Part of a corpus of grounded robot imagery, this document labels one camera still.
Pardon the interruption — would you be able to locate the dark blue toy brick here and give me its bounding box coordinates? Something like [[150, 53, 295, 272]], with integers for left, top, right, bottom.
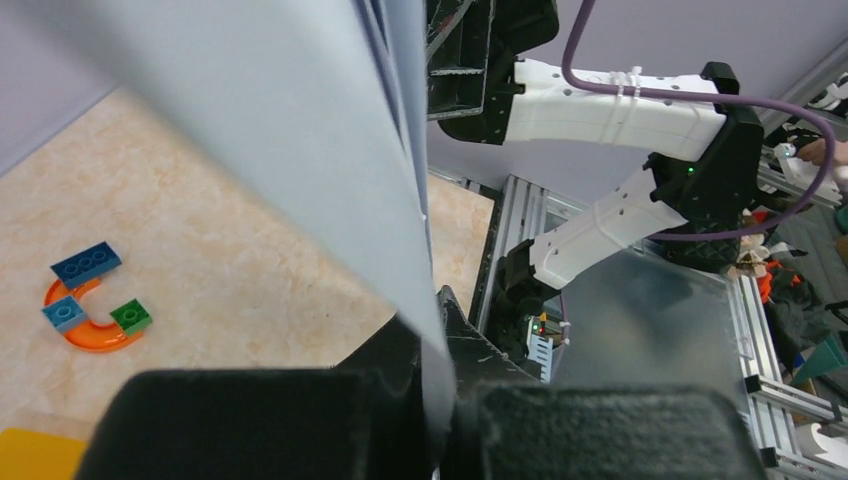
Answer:
[[50, 241, 122, 289]]

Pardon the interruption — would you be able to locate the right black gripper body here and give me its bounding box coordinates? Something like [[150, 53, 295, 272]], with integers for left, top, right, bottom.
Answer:
[[425, 0, 560, 143]]

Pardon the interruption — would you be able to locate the orange plastic clip folder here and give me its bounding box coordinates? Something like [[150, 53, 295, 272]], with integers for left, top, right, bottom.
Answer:
[[1, 428, 88, 479]]

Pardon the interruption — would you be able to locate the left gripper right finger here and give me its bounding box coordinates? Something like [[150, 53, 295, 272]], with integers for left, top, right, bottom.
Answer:
[[437, 286, 766, 479]]

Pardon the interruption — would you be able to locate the right aluminium frame post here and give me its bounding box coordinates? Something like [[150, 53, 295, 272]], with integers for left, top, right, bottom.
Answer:
[[777, 37, 847, 107]]

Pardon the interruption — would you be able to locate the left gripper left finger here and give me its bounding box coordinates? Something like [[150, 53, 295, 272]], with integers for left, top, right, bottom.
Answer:
[[77, 319, 432, 479]]

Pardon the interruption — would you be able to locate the green toy brick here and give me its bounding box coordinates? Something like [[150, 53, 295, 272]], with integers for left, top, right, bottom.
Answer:
[[110, 299, 153, 337]]

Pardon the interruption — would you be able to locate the light blue toy brick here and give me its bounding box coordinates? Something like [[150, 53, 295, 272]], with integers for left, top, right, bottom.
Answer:
[[42, 295, 88, 334]]

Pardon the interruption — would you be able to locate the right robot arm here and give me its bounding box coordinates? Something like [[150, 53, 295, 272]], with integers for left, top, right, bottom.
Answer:
[[427, 1, 744, 204]]

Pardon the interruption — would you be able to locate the orange curved toy track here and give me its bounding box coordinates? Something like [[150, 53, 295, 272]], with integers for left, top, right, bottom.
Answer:
[[43, 278, 144, 354]]

